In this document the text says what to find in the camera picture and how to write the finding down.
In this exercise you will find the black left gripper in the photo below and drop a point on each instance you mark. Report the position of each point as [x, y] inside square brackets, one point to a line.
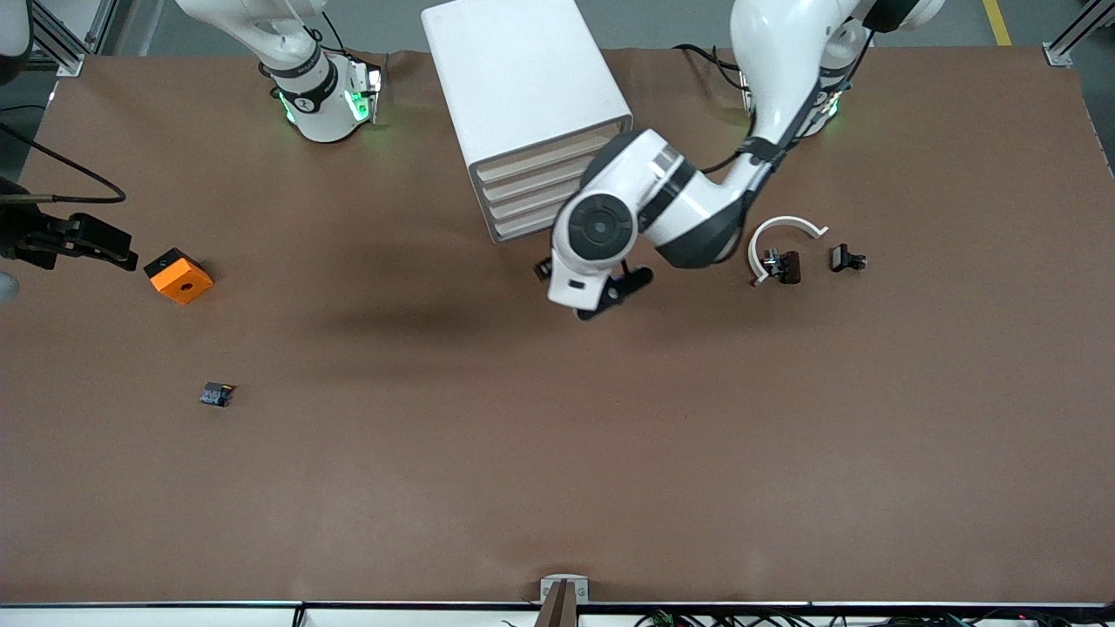
[542, 269]

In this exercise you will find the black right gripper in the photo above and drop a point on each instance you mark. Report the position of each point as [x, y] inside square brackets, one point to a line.
[19, 232]

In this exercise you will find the blue black push button switch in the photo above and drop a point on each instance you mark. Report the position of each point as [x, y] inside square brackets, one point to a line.
[215, 396]

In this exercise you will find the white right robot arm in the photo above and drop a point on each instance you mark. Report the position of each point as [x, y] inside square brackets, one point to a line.
[318, 109]

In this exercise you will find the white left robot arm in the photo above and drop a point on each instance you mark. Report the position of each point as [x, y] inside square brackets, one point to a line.
[697, 209]

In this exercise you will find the cream plastic drawer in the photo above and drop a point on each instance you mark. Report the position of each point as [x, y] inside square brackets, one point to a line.
[523, 183]
[523, 203]
[523, 223]

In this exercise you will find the white drawer cabinet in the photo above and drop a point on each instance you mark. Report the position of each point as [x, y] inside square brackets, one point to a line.
[514, 78]

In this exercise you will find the orange block with black side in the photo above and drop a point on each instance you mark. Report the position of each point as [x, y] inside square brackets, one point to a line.
[183, 283]

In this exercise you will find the brown table cover sheet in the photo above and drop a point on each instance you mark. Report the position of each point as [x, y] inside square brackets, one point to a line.
[557, 435]

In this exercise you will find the white curved plastic part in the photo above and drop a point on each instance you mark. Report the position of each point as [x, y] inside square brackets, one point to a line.
[784, 221]

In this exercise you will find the small brown electrical component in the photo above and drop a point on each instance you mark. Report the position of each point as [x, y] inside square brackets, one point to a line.
[791, 266]

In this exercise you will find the small black clip part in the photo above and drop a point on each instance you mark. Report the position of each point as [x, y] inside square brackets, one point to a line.
[841, 258]

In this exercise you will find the aluminium frame profile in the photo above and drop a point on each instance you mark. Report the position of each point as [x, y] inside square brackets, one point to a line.
[70, 63]
[1061, 52]

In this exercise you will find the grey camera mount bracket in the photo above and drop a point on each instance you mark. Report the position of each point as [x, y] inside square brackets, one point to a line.
[549, 585]

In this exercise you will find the white table edge rail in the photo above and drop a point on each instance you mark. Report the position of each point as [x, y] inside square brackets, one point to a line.
[174, 618]

